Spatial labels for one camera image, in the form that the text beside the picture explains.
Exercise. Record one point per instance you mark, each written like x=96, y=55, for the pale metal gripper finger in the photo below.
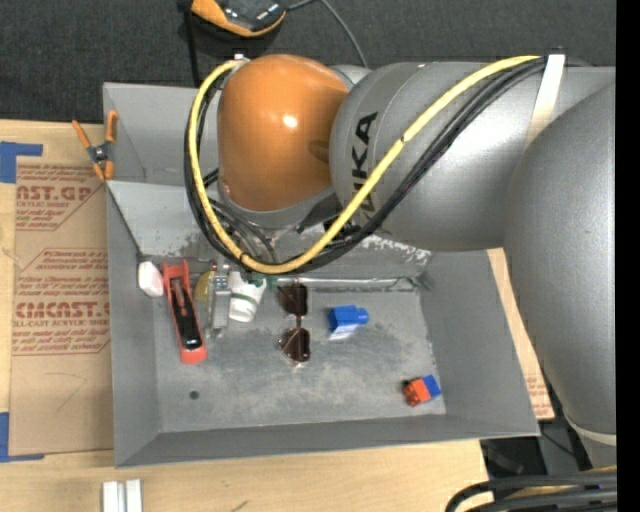
x=220, y=300

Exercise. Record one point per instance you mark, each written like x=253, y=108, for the red and black hand tool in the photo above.
x=184, y=310

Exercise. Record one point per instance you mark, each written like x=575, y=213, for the white rounded block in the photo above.
x=150, y=280

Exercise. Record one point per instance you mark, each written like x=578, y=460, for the dark brown sunglasses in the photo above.
x=295, y=342

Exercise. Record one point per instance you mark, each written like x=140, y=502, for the blue and white toy block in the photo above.
x=344, y=319

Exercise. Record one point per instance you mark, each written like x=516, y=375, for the grey metal bin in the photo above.
x=300, y=400

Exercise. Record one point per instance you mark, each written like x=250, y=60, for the red and blue toy block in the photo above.
x=421, y=390

